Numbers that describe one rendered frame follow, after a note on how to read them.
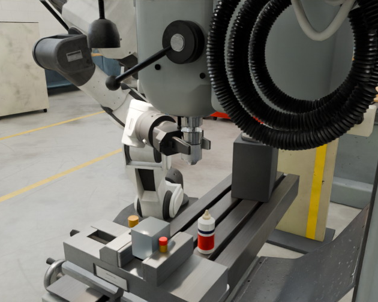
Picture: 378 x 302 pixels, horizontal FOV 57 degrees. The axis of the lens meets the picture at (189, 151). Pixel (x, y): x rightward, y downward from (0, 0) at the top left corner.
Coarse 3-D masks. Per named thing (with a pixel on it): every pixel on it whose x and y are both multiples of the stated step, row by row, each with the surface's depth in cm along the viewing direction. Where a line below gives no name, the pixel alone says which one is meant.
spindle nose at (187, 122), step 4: (184, 120) 74; (188, 120) 74; (192, 120) 74; (196, 120) 74; (200, 120) 75; (184, 124) 75; (188, 124) 74; (192, 124) 74; (196, 124) 74; (200, 124) 75
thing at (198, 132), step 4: (184, 128) 77; (200, 128) 77; (184, 132) 75; (188, 132) 75; (192, 132) 75; (196, 132) 75; (200, 132) 76; (188, 136) 75; (192, 136) 75; (196, 136) 75
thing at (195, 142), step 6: (186, 138) 75; (192, 138) 75; (198, 138) 76; (192, 144) 76; (198, 144) 76; (192, 150) 76; (198, 150) 76; (186, 156) 77; (192, 156) 76; (198, 156) 77
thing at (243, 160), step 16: (240, 144) 106; (256, 144) 105; (240, 160) 108; (256, 160) 106; (272, 160) 107; (240, 176) 109; (256, 176) 108; (272, 176) 113; (240, 192) 111; (256, 192) 109
